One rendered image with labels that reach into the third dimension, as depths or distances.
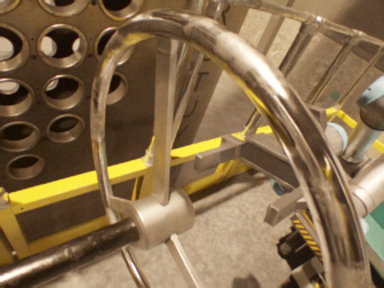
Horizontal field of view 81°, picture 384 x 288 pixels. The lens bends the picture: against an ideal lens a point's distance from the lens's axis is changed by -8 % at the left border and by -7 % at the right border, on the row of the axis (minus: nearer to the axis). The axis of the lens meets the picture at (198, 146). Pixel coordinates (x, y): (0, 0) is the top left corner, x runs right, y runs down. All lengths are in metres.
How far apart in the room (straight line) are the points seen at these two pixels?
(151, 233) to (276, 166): 0.23
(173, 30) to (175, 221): 0.17
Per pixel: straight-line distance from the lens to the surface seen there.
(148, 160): 0.91
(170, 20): 0.17
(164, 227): 0.24
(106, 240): 0.23
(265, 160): 0.40
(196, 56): 0.71
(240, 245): 1.36
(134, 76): 1.70
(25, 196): 0.85
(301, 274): 1.34
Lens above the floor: 1.09
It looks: 40 degrees down
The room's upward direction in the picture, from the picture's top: 24 degrees clockwise
